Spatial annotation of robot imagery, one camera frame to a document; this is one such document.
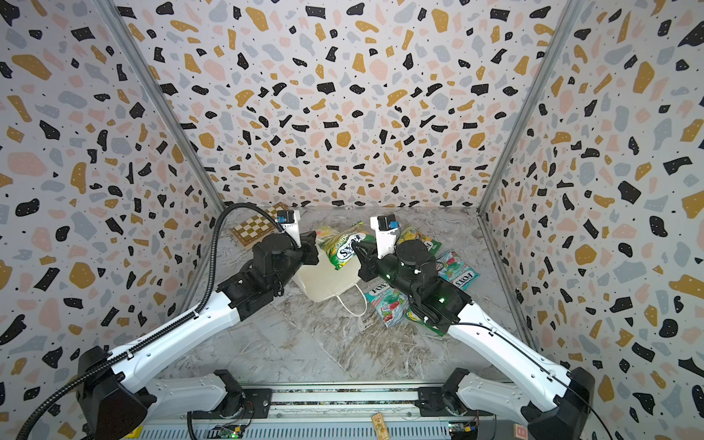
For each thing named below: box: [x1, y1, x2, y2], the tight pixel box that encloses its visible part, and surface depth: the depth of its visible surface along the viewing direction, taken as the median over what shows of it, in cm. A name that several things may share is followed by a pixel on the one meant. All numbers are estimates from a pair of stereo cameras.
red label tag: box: [513, 423, 529, 440], surface depth 71 cm
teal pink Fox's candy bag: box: [364, 282, 410, 328], surface depth 92 cm
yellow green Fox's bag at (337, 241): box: [315, 220, 377, 271], surface depth 67 cm
